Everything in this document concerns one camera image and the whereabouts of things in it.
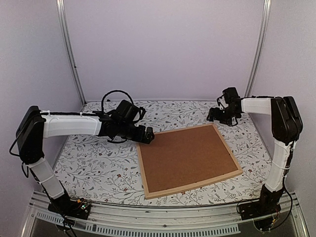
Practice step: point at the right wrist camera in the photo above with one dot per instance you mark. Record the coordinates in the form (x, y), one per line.
(230, 95)

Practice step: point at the aluminium corner post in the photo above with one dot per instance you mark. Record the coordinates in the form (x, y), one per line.
(259, 46)
(67, 41)

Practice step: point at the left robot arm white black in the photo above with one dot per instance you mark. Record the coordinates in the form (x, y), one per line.
(37, 126)

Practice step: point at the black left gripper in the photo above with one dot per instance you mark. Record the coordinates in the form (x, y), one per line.
(139, 137)

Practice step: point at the brown backing board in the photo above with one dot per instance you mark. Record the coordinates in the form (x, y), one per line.
(187, 158)

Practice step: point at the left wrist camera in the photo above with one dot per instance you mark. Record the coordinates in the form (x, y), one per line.
(129, 113)

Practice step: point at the right aluminium corner post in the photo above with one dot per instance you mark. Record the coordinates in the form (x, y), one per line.
(259, 46)

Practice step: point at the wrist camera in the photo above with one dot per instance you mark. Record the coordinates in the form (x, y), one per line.
(129, 113)
(230, 95)

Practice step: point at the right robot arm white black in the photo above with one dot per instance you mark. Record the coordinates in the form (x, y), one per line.
(286, 125)

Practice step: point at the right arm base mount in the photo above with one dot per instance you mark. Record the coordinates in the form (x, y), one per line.
(266, 209)

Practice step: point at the aluminium front rail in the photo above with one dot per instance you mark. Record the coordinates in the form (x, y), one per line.
(118, 220)

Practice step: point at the floral patterned table mat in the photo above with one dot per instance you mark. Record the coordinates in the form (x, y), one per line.
(90, 167)

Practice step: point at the light wooden picture frame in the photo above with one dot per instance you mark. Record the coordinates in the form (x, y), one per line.
(158, 193)

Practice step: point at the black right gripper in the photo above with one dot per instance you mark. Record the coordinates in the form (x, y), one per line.
(216, 117)

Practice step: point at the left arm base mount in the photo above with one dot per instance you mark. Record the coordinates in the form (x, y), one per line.
(66, 207)

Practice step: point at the left aluminium corner post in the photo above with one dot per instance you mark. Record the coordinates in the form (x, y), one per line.
(67, 41)

